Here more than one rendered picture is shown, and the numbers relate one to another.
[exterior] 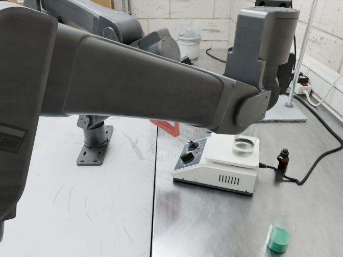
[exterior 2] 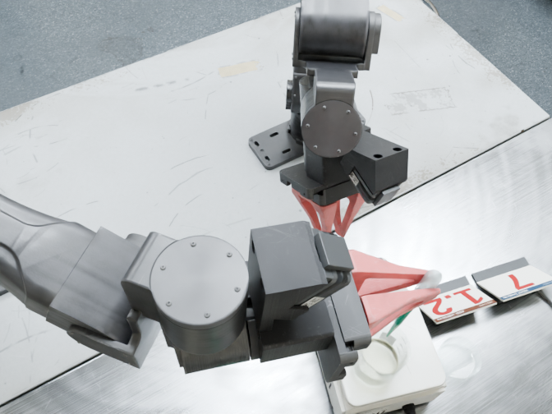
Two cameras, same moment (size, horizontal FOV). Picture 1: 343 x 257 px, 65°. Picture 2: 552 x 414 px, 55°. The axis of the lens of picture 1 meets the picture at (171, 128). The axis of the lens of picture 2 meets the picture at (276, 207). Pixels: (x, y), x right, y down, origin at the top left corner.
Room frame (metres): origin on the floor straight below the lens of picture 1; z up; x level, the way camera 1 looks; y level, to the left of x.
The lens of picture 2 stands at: (0.30, -0.25, 1.60)
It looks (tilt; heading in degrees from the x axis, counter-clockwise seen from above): 58 degrees down; 57
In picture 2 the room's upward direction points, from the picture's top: 3 degrees clockwise
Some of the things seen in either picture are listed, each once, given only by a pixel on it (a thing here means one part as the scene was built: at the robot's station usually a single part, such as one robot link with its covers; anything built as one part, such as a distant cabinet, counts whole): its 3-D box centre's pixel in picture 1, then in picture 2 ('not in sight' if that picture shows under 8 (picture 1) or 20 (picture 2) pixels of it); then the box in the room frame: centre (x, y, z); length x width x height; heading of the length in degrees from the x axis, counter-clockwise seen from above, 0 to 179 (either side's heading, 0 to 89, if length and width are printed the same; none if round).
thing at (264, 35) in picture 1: (246, 60); (163, 291); (0.32, -0.09, 1.26); 0.12 x 0.09 x 0.12; 129
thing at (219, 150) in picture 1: (233, 148); (381, 345); (0.53, -0.15, 0.98); 0.12 x 0.12 x 0.01; 74
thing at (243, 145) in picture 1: (245, 140); (379, 359); (0.50, -0.17, 1.02); 0.06 x 0.05 x 0.08; 59
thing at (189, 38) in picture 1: (189, 38); not in sight; (1.57, -0.10, 1.01); 0.14 x 0.14 x 0.21
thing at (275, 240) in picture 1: (279, 234); not in sight; (0.32, -0.20, 0.93); 0.04 x 0.04 x 0.06
